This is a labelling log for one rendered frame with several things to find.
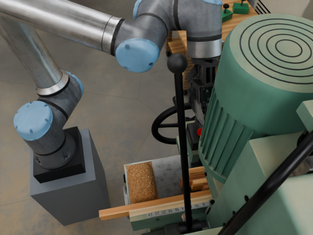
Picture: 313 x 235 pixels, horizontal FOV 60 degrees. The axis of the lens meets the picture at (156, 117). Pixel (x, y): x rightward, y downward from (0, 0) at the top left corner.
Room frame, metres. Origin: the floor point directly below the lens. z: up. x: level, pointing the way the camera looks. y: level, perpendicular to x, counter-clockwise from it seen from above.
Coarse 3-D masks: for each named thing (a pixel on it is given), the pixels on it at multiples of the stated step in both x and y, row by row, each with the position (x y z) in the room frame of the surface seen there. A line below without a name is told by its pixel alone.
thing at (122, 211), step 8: (200, 192) 0.29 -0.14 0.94; (152, 200) 0.27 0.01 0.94; (160, 200) 0.27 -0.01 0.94; (168, 200) 0.27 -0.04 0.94; (176, 200) 0.27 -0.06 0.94; (112, 208) 0.24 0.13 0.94; (120, 208) 0.24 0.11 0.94; (128, 208) 0.24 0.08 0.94; (136, 208) 0.24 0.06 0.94; (104, 216) 0.22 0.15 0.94; (112, 216) 0.23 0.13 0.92; (120, 216) 0.23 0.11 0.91
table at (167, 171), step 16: (160, 160) 0.42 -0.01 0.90; (176, 160) 0.42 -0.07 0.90; (160, 176) 0.36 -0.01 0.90; (176, 176) 0.36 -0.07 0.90; (128, 192) 0.31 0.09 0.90; (160, 192) 0.31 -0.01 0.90; (176, 192) 0.31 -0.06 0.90; (192, 192) 0.31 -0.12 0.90; (144, 224) 0.21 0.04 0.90; (160, 224) 0.22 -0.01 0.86
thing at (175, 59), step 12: (168, 60) 0.33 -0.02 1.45; (180, 60) 0.33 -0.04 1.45; (180, 72) 0.32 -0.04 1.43; (180, 84) 0.31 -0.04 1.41; (180, 96) 0.30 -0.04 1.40; (180, 108) 0.29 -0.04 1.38; (180, 120) 0.28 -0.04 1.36; (180, 132) 0.26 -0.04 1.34; (180, 144) 0.25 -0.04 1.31; (180, 228) 0.14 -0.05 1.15; (192, 228) 0.14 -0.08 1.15
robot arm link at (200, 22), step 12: (180, 0) 0.60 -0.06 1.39; (192, 0) 0.59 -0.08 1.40; (204, 0) 0.58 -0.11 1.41; (216, 0) 0.58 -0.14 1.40; (180, 12) 0.58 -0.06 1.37; (192, 12) 0.57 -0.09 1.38; (204, 12) 0.57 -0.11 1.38; (216, 12) 0.57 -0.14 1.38; (180, 24) 0.58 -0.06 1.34; (192, 24) 0.56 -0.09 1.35; (204, 24) 0.55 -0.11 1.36; (216, 24) 0.56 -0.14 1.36; (192, 36) 0.55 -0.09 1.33; (204, 36) 0.54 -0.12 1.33; (216, 36) 0.54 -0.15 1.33
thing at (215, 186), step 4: (204, 168) 0.34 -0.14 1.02; (204, 172) 0.33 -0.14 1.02; (208, 176) 0.31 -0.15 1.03; (208, 180) 0.30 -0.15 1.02; (212, 180) 0.28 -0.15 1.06; (216, 180) 0.28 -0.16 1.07; (208, 184) 0.29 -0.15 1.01; (212, 184) 0.28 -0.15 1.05; (216, 184) 0.27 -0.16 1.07; (220, 184) 0.27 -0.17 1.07; (224, 184) 0.27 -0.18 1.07; (212, 188) 0.27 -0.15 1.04; (216, 188) 0.26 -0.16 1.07; (220, 188) 0.26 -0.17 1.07; (212, 192) 0.26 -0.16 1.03; (216, 192) 0.25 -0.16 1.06; (212, 196) 0.26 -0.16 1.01; (216, 196) 0.24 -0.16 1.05
